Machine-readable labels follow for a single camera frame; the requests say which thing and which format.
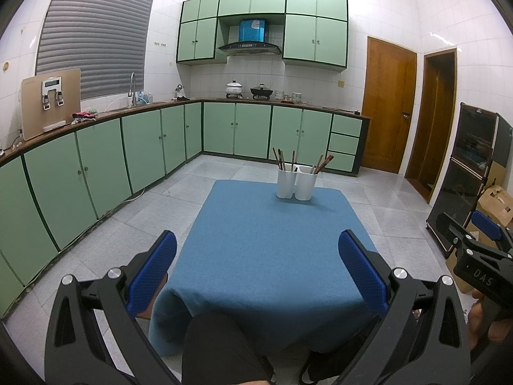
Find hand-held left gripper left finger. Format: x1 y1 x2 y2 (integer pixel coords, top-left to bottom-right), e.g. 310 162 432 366
44 229 178 385

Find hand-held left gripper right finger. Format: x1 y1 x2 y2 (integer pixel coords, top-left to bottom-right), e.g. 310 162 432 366
338 229 470 385

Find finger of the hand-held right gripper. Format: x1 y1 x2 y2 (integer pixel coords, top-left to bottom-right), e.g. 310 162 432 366
472 210 513 256
436 212 472 250

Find white twin utensil holder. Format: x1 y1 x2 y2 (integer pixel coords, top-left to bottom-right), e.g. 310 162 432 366
276 164 317 202

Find person's right hand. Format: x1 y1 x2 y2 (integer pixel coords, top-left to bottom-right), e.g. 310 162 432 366
467 290 513 352

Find brown cardboard box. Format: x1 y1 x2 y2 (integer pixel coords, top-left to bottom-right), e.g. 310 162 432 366
447 184 513 295

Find black disinfection cabinet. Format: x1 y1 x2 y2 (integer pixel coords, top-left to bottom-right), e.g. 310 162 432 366
425 102 513 259

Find flat cardboard sheet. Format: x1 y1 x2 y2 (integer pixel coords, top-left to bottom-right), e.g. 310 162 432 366
487 160 508 187

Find person's leg in black shorts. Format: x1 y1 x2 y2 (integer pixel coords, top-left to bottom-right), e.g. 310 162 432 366
181 313 275 385

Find blue tablecloth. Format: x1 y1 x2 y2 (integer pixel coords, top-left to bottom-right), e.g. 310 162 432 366
148 179 391 357

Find black wok with lid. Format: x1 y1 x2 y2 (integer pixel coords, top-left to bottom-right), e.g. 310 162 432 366
250 83 274 100

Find tan water purifier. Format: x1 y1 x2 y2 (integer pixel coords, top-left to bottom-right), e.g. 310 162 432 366
21 68 81 142

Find range hood with blue chimney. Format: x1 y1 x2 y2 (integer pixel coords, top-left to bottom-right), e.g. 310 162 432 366
217 18 282 57

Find grey window blind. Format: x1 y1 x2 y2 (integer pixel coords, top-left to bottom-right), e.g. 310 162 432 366
35 0 155 101

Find wooden door in dark frame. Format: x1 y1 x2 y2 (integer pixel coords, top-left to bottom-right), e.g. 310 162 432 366
404 48 458 205

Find green wall cabinets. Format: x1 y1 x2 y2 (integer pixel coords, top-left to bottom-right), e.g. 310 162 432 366
176 0 349 73

